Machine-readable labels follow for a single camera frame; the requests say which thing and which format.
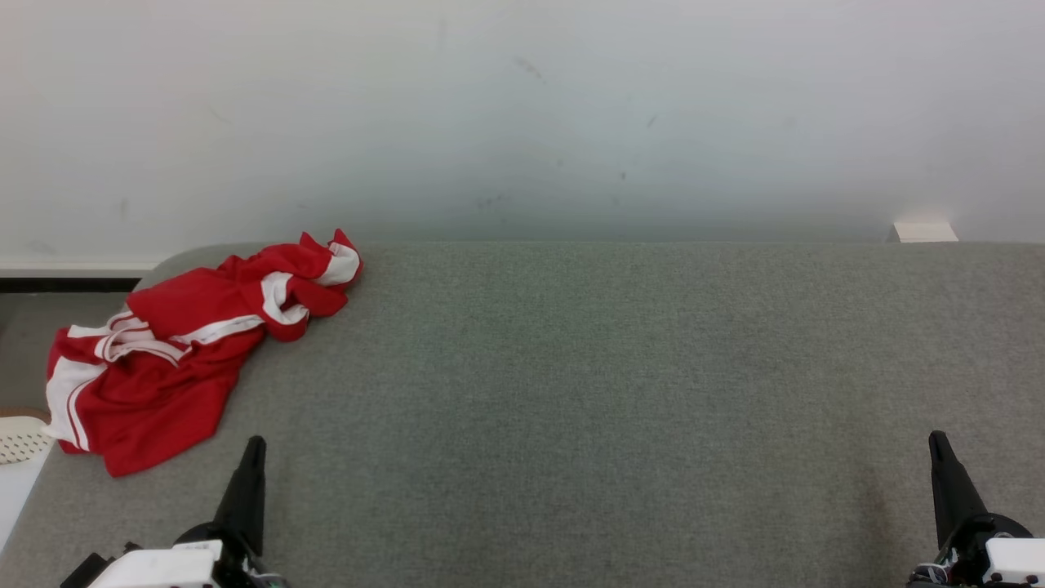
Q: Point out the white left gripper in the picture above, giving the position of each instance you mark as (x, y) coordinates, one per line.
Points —
(163, 567)

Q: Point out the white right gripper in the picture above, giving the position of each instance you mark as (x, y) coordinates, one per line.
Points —
(1008, 559)

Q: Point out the red jersey white sleeves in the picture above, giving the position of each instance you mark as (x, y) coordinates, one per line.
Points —
(155, 400)

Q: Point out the red jersey with number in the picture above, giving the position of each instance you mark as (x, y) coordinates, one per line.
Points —
(212, 294)

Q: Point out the white perforated laundry basket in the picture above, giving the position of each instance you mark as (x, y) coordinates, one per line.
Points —
(20, 441)

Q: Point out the white wall socket box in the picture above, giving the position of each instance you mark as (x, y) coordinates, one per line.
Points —
(925, 232)

